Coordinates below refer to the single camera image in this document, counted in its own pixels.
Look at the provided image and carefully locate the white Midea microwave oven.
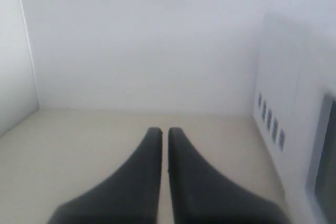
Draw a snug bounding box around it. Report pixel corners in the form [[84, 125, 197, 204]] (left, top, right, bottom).
[[253, 12, 335, 223]]

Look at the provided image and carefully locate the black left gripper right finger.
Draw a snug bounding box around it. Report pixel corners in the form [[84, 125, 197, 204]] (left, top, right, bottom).
[[168, 127, 289, 223]]

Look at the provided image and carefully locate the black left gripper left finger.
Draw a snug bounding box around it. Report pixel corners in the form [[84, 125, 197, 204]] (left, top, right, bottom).
[[49, 127, 163, 223]]

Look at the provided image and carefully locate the white microwave door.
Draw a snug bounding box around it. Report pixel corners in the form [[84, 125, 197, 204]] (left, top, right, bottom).
[[306, 93, 335, 223]]

